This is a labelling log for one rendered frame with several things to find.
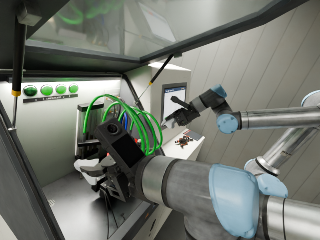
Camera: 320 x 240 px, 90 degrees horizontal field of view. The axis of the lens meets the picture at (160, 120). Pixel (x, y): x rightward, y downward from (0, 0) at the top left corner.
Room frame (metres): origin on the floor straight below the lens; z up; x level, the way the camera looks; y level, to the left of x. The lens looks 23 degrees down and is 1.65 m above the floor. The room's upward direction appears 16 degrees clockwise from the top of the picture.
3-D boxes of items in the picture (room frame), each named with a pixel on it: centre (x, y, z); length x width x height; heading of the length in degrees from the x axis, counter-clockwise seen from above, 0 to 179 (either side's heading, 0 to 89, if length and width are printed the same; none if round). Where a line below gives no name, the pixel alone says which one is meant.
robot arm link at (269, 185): (0.58, -0.54, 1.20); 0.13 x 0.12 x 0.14; 169
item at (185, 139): (1.24, -0.25, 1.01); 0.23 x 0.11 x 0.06; 155
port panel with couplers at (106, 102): (0.97, 0.33, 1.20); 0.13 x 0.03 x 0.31; 155
